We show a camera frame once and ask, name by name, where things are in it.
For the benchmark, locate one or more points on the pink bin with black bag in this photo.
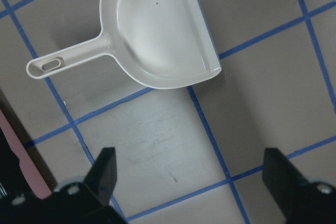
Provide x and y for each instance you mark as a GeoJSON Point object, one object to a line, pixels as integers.
{"type": "Point", "coordinates": [21, 170]}

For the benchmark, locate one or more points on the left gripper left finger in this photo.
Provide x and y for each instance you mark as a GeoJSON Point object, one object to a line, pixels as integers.
{"type": "Point", "coordinates": [102, 177]}

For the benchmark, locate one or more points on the beige plastic dustpan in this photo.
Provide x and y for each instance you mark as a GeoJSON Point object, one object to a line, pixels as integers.
{"type": "Point", "coordinates": [161, 44]}

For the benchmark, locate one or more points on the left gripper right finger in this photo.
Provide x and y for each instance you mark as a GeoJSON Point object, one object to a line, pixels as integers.
{"type": "Point", "coordinates": [283, 180]}

